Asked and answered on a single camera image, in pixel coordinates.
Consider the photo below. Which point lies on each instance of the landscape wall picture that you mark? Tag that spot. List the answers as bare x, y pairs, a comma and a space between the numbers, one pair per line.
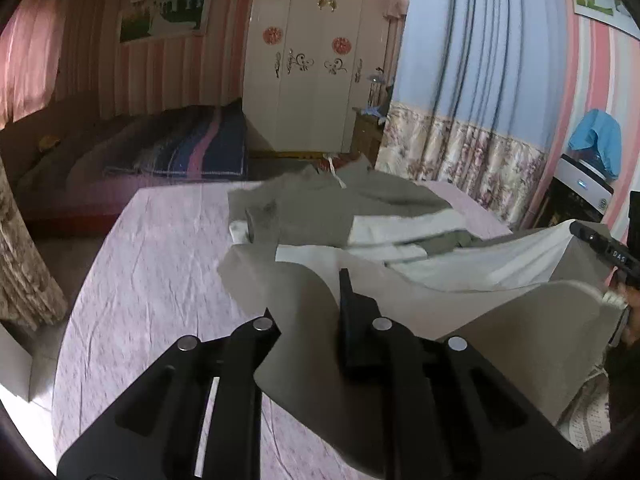
142, 20

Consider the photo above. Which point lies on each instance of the wall calendar poster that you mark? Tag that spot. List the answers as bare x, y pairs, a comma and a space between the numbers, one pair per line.
609, 12

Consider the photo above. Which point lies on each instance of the pink floral bed sheet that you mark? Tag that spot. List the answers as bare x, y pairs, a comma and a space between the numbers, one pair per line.
154, 280

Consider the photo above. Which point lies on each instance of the pink window curtain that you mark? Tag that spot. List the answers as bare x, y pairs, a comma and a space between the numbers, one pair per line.
31, 47

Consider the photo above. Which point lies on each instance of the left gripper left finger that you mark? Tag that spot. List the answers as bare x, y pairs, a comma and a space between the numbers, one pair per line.
194, 413

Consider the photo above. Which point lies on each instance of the blue cloth on dispenser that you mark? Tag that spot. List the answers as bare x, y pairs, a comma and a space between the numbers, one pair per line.
598, 133

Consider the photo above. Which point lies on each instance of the white wardrobe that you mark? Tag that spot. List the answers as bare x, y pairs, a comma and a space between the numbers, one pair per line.
307, 71

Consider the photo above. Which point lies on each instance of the striped blanket bed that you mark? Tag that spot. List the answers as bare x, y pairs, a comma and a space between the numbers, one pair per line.
109, 159

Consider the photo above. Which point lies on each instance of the white water dispenser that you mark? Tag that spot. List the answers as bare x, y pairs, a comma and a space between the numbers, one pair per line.
576, 192

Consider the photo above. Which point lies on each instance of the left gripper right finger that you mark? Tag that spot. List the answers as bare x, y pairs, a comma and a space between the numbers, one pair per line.
445, 411

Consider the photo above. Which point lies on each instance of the blue floral curtain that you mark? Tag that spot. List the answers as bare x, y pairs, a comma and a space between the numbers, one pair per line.
476, 98

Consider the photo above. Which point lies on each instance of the olive and white jacket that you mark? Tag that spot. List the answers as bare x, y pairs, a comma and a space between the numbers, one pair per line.
534, 303

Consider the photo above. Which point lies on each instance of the wooden side cabinet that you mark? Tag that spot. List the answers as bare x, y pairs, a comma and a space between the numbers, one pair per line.
367, 135

